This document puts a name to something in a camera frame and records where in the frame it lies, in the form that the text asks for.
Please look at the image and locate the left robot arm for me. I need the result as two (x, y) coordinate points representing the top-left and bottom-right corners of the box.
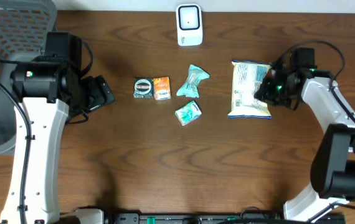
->
(0, 62), (115, 223)

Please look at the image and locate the yellow blue snack bag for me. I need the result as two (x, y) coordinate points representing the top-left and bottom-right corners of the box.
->
(227, 60), (272, 119)

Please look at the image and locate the white barcode scanner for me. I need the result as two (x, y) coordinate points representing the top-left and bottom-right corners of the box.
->
(176, 3), (204, 47)

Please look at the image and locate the green tissue pack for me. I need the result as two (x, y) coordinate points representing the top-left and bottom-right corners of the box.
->
(174, 101), (202, 126)

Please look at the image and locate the orange juice carton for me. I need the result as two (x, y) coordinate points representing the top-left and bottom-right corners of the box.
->
(153, 77), (171, 100)

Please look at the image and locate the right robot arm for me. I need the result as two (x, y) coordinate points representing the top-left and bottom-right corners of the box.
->
(254, 68), (355, 223)

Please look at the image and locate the grey plastic mesh basket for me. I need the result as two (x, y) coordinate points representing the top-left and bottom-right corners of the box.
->
(0, 0), (57, 154)

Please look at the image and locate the round black lidded cup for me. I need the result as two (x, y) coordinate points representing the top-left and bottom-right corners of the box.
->
(133, 78), (153, 98)

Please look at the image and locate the teal candy wrapper bag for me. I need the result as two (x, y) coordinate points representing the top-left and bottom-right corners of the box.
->
(176, 65), (210, 98)

